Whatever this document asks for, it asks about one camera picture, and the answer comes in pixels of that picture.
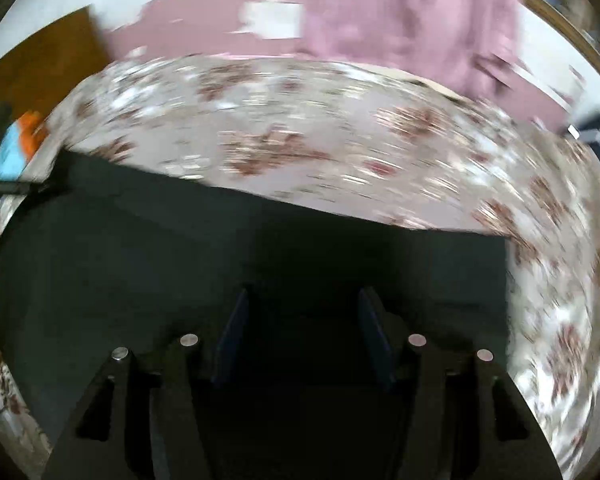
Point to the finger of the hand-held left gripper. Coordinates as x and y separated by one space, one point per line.
27 188

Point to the floral bedsheet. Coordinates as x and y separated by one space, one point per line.
290 125

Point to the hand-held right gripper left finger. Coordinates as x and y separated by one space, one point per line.
232 340

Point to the black garment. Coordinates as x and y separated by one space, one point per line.
180 250

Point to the dark blue object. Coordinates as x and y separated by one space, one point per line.
597 127

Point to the pink curtain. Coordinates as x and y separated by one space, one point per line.
410 15

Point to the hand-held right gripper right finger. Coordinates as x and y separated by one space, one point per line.
377 340

